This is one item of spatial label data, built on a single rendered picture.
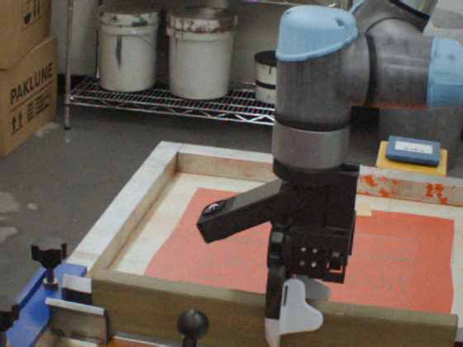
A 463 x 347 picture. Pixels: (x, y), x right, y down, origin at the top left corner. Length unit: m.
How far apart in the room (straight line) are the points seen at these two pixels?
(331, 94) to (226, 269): 0.47
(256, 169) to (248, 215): 0.62
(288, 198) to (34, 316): 0.33
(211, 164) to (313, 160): 0.69
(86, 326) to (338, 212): 0.32
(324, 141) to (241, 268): 0.43
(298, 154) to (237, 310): 0.20
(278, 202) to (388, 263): 0.43
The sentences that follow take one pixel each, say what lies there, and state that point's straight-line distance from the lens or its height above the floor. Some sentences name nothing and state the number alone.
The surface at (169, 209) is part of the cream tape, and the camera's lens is 1.57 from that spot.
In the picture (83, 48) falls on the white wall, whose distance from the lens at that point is 5.11.
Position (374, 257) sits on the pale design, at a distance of 1.46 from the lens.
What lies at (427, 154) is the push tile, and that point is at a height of 0.97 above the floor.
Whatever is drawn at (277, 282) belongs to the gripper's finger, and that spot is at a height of 1.10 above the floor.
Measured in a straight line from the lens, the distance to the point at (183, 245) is 1.46.
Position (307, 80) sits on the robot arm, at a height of 1.31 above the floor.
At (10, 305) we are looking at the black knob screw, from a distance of 1.08.
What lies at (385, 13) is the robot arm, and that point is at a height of 1.35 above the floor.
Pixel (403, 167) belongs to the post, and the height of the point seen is 0.95.
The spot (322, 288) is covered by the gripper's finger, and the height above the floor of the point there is 1.06.
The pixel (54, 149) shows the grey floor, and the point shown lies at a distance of 4.49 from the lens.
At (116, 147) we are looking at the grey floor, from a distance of 4.50.
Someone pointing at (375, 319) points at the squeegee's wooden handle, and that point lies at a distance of 1.09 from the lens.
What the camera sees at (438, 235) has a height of 0.95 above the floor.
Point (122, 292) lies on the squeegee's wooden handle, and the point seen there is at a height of 1.05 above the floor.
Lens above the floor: 1.59
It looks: 22 degrees down
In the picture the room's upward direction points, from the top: 3 degrees clockwise
